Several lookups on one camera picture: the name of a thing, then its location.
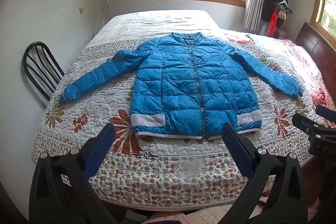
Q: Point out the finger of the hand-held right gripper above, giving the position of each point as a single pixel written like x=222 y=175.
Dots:
x=305 y=123
x=326 y=111

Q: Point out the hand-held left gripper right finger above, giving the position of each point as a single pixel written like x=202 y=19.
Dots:
x=237 y=150

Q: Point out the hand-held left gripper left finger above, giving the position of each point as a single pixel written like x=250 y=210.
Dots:
x=101 y=150

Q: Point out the blue puffer jacket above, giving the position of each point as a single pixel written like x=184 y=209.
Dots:
x=170 y=82

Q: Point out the coat rack with clothes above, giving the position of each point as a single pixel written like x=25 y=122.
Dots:
x=273 y=11

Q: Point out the pink floral blanket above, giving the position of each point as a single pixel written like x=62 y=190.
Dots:
x=307 y=64

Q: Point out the white floral quilted bedspread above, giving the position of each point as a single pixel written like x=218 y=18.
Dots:
x=157 y=166

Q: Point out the dark wooden headboard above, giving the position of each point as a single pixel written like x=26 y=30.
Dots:
x=315 y=43

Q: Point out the pink cloth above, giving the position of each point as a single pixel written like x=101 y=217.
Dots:
x=168 y=217

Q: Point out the black metal chair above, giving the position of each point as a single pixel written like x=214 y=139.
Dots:
x=32 y=69

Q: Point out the narrow wooden framed window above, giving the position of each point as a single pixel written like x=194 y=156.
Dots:
x=319 y=3

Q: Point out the yellowed wall switch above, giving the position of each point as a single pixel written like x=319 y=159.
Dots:
x=82 y=10

